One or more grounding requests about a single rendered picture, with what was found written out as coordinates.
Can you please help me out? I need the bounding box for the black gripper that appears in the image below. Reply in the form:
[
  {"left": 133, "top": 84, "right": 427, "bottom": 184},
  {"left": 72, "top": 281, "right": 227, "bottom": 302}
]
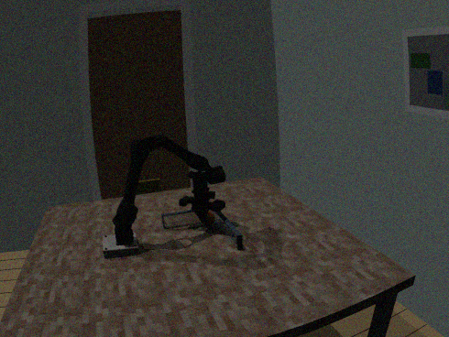
[{"left": 179, "top": 186, "right": 225, "bottom": 223}]

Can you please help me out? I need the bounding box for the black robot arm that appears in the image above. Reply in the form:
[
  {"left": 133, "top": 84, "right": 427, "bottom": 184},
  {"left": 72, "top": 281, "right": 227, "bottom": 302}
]
[{"left": 113, "top": 135, "right": 225, "bottom": 245}]

